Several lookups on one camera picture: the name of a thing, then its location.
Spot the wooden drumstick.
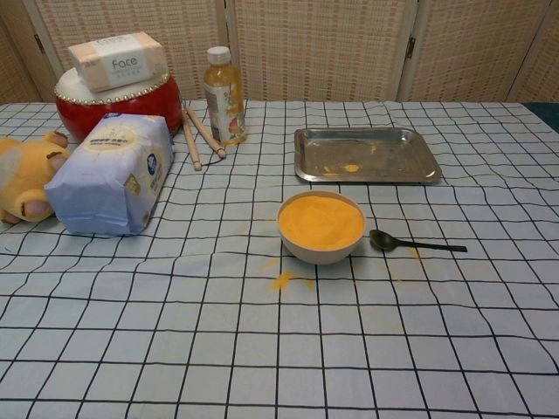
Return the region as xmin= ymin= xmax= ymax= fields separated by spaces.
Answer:
xmin=182 ymin=100 xmax=204 ymax=171
xmin=185 ymin=106 xmax=228 ymax=159

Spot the dark blue padded table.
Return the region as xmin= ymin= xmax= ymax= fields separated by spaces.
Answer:
xmin=522 ymin=100 xmax=559 ymax=128

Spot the woven folding screen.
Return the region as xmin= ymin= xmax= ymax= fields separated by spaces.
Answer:
xmin=0 ymin=0 xmax=559 ymax=105

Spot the metal tray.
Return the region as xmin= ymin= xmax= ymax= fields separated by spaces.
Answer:
xmin=293 ymin=127 xmax=444 ymax=185

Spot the peach white tissue pack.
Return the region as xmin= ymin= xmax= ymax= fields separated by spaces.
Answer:
xmin=67 ymin=31 xmax=169 ymax=93

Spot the bowl of orange powder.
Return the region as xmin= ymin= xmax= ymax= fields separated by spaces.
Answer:
xmin=277 ymin=190 xmax=366 ymax=266

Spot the yellow drink bottle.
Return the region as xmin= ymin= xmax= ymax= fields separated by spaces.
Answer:
xmin=204 ymin=45 xmax=248 ymax=148

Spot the yellow-orange powder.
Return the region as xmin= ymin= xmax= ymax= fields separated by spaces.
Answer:
xmin=279 ymin=195 xmax=364 ymax=253

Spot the yellow plush toy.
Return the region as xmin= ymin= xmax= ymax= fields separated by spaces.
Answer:
xmin=0 ymin=131 xmax=71 ymax=224

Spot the black spoon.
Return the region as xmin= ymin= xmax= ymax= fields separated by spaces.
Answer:
xmin=369 ymin=229 xmax=468 ymax=253

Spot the red drum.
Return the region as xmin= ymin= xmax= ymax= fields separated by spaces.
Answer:
xmin=53 ymin=68 xmax=183 ymax=144

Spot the blue checked tablecloth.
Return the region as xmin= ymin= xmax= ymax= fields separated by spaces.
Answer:
xmin=0 ymin=99 xmax=559 ymax=419

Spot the blue tissue pack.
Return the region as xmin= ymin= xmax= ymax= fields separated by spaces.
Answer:
xmin=44 ymin=112 xmax=176 ymax=237

